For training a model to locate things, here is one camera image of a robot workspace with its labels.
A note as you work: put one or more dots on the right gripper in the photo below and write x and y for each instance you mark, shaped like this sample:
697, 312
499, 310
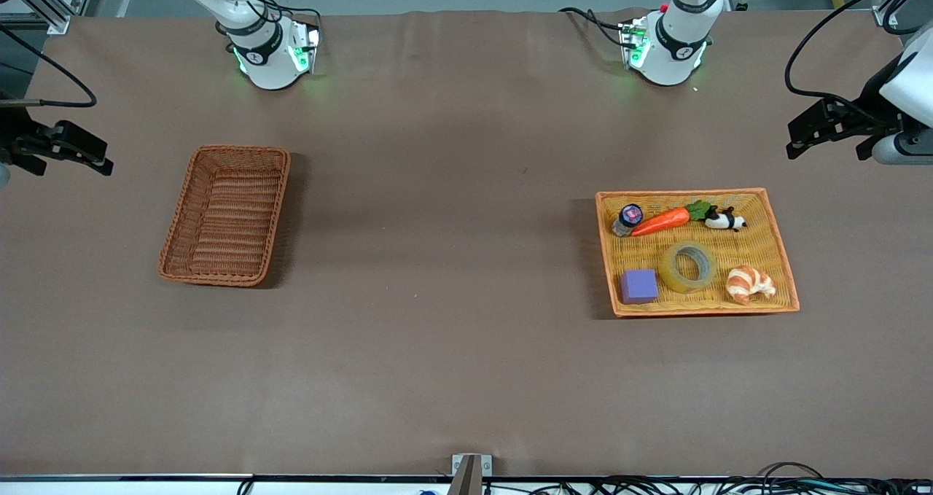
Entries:
13, 139

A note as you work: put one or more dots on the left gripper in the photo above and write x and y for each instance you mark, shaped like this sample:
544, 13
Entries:
869, 119

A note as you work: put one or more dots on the clear yellowish tape roll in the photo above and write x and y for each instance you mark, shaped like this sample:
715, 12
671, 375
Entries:
685, 286

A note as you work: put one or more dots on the grey arm base connector box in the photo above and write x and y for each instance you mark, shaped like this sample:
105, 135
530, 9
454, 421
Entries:
310, 43
630, 39

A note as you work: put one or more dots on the light orange wicker basket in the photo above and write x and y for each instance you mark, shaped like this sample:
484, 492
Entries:
758, 251

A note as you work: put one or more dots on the dark brown wicker basket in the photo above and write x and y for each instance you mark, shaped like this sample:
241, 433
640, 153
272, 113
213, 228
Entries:
226, 218

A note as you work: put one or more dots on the black white panda toy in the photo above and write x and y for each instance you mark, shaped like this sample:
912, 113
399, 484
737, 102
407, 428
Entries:
721, 221

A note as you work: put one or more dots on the toy croissant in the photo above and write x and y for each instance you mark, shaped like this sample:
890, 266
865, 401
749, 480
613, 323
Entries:
745, 282

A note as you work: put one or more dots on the orange toy carrot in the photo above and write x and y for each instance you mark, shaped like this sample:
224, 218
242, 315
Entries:
663, 221

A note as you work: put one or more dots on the small bottle purple cap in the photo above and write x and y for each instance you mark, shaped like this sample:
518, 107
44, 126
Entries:
628, 216

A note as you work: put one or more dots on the purple cube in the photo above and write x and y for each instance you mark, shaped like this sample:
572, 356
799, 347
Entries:
638, 286

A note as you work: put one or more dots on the brown table cloth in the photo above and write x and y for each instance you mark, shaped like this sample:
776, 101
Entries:
437, 262

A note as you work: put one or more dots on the white table edge rail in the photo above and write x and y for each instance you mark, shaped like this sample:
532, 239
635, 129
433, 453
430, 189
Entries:
146, 486

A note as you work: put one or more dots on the metal bracket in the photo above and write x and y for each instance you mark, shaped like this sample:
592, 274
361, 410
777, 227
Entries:
466, 477

